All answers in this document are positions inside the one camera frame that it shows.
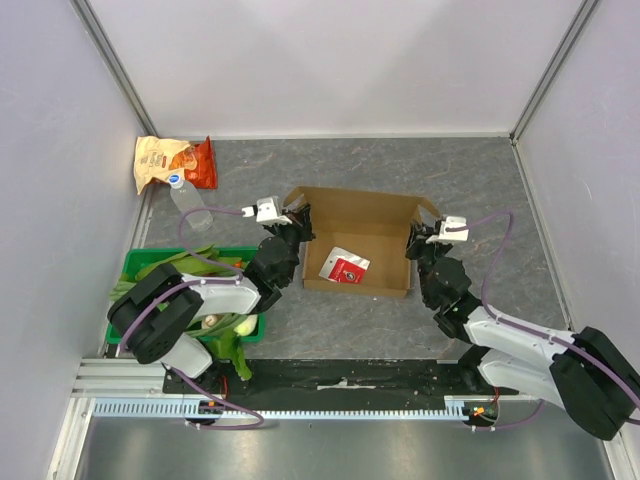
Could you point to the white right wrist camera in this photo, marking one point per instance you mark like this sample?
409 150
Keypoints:
449 230

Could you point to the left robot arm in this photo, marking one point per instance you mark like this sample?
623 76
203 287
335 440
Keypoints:
153 316

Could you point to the clear plastic water bottle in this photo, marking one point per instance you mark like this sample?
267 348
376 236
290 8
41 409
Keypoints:
189 202

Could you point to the green long beans bundle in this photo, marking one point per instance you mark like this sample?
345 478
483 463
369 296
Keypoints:
225 305

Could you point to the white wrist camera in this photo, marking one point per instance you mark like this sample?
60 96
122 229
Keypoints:
449 230
267 212

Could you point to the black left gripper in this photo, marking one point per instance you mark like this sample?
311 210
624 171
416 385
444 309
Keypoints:
301 223

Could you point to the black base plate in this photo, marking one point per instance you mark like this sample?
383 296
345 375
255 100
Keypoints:
345 385

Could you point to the white paper packet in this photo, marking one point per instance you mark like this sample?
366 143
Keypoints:
342 266

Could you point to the beige chip bag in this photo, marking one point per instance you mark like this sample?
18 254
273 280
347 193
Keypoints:
155 160

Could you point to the white green bok choy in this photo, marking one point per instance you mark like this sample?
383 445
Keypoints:
218 324

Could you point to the green plastic crate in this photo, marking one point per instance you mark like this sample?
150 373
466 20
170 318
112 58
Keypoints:
140 262

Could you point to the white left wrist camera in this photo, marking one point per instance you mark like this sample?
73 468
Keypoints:
267 212

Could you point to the red chip bag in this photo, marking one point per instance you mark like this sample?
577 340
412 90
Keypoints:
198 164

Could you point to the green leafy lettuce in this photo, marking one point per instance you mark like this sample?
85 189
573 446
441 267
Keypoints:
229 346

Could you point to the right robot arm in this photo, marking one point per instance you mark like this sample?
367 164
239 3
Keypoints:
583 372

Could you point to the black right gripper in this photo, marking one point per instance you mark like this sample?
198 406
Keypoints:
420 245

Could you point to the brown cardboard box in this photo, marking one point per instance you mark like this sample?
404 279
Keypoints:
372 225

